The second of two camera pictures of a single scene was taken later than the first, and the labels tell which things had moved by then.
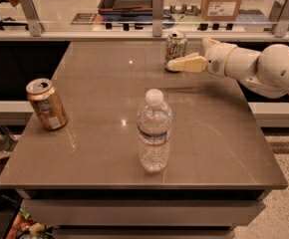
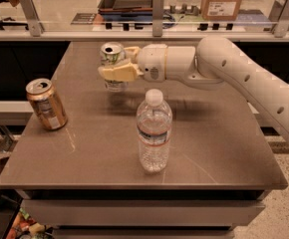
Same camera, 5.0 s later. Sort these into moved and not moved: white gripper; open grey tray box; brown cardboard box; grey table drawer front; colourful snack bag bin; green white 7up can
Moved: green white 7up can; white gripper
Not moved: grey table drawer front; open grey tray box; brown cardboard box; colourful snack bag bin
